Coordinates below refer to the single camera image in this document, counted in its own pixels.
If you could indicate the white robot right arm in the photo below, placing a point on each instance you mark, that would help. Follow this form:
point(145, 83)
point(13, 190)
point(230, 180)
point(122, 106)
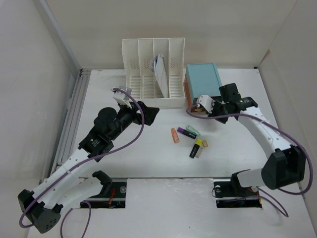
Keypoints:
point(285, 162)

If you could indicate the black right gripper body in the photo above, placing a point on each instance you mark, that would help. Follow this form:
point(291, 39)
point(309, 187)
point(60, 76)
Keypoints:
point(219, 109)

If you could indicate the orange drawer box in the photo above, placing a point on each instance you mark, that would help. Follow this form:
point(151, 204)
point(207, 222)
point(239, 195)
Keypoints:
point(188, 96)

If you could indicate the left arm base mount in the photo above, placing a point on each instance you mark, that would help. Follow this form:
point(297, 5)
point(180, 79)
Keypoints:
point(112, 195)

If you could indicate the aluminium rail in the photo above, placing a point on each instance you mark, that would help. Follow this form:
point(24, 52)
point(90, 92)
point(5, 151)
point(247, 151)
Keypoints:
point(66, 141)

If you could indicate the blue drawer box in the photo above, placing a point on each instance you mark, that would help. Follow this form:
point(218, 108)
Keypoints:
point(203, 79)

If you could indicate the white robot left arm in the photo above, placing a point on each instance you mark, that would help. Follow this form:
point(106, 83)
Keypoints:
point(44, 205)

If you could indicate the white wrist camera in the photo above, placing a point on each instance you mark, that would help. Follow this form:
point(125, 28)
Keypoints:
point(121, 98)
point(206, 102)

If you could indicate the purple highlighter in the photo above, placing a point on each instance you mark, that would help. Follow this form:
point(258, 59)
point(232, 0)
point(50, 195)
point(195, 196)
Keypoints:
point(186, 133)

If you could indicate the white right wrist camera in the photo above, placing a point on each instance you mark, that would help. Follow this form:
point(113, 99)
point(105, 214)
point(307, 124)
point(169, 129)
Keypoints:
point(206, 102)

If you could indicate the green highlighter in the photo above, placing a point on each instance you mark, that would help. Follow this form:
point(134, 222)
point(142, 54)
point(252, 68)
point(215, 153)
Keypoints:
point(192, 130)

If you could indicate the grey eraser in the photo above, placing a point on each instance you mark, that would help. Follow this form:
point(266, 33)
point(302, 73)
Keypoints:
point(199, 152)

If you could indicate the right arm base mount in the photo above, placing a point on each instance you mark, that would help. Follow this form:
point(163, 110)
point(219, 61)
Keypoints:
point(227, 195)

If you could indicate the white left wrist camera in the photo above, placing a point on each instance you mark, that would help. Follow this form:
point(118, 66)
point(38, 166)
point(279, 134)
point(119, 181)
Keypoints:
point(121, 98)

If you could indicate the white plastic file organizer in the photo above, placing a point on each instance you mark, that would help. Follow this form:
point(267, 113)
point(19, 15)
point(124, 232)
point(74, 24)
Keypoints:
point(137, 54)

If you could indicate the yellow highlighter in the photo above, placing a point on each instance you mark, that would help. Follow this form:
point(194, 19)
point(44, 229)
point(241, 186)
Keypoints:
point(195, 148)

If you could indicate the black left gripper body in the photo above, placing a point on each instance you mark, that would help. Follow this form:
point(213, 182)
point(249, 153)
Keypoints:
point(127, 115)

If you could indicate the small wooden stamp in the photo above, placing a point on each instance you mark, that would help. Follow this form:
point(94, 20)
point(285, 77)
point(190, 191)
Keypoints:
point(204, 143)

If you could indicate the white spiral notebook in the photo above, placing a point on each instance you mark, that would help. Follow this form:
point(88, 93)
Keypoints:
point(161, 82)

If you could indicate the orange highlighter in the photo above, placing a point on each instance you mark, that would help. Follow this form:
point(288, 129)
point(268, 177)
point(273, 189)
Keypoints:
point(174, 135)

